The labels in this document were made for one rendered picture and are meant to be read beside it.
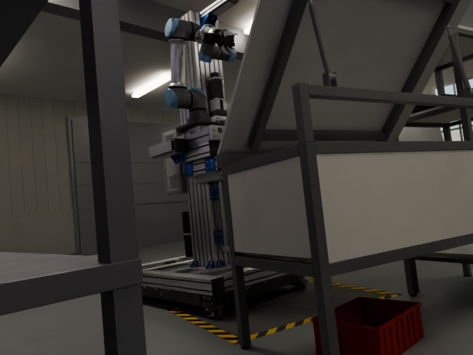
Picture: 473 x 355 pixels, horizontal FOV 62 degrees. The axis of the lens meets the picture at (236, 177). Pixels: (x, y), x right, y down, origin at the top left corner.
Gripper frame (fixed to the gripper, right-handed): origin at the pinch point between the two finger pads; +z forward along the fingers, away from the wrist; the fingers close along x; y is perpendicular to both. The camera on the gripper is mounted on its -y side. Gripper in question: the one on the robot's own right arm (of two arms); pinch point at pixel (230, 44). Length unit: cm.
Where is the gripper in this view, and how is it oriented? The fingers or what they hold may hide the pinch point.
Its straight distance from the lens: 201.4
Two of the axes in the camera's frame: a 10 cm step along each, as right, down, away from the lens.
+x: -1.8, 8.8, 4.5
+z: 4.4, 4.8, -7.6
